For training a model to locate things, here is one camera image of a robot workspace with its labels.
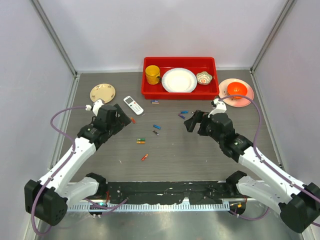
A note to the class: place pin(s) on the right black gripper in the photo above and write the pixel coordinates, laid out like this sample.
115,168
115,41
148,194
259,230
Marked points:
197,117

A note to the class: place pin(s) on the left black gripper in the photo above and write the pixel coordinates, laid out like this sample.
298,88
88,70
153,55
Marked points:
121,120

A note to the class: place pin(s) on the white remote control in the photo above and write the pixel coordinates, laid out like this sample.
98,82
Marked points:
133,105

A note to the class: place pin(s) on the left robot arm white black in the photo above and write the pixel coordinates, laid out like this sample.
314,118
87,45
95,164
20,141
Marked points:
49,197

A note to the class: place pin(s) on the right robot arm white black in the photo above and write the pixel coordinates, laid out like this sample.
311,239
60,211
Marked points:
297,203

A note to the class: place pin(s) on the green battery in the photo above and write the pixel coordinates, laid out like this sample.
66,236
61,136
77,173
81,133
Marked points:
140,139

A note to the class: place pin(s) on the cream floral plate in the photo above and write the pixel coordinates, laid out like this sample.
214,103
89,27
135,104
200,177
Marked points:
103,91

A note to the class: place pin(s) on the red orange battery front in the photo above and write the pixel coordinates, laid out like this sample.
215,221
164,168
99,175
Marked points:
144,157

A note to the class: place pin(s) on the small patterned bowl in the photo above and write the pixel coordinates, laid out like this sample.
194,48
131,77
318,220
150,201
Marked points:
204,78

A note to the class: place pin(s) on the pink plate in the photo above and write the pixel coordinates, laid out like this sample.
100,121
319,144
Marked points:
238,103

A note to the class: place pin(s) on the white plate in tray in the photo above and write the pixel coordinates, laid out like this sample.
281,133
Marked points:
179,80

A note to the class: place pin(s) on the orange bowl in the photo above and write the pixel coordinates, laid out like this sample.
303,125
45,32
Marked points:
237,89

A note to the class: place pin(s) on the yellow mug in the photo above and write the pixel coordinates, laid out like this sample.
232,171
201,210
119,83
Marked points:
152,73

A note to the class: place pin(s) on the red plastic tray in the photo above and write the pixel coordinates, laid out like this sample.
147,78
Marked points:
195,64

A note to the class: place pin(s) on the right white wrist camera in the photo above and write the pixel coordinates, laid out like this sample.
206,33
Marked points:
218,107

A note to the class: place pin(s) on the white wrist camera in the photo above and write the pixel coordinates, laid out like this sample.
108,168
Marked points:
218,107
95,107

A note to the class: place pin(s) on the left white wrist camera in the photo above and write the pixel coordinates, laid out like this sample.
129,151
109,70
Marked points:
95,107

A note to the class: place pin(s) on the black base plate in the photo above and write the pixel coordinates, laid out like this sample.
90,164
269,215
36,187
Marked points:
167,192

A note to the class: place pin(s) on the slotted cable duct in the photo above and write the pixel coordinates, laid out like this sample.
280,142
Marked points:
126,208

